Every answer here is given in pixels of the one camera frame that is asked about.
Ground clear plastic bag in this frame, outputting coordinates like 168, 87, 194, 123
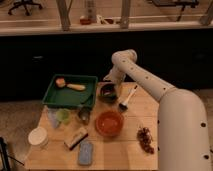
47, 108, 60, 129

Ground wooden handled dish brush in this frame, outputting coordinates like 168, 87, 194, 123
55, 78, 86, 91

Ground blue sponge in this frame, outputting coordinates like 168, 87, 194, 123
78, 141, 93, 166

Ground black office chair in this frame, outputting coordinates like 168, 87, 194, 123
8, 0, 43, 16

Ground brown white block eraser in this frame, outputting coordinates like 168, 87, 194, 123
64, 127, 88, 150

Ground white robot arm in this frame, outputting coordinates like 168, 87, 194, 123
104, 49, 212, 171

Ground dark purple bowl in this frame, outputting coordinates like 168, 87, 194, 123
99, 83, 117, 103

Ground dark grape bunch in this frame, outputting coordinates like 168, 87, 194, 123
137, 127, 154, 154

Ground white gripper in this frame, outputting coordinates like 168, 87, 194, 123
103, 66, 126, 86

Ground green plastic cup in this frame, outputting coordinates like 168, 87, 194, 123
56, 109, 70, 124

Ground white handled black brush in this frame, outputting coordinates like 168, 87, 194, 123
119, 85, 138, 111

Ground red object on shelf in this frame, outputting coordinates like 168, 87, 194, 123
80, 18, 92, 25

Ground white round container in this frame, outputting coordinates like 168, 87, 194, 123
28, 127, 48, 148

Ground green plastic tray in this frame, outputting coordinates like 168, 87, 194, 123
43, 74, 98, 109

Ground orange bowl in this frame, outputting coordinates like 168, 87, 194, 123
95, 111, 124, 137

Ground small metal cup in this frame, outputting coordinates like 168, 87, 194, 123
78, 107, 90, 125

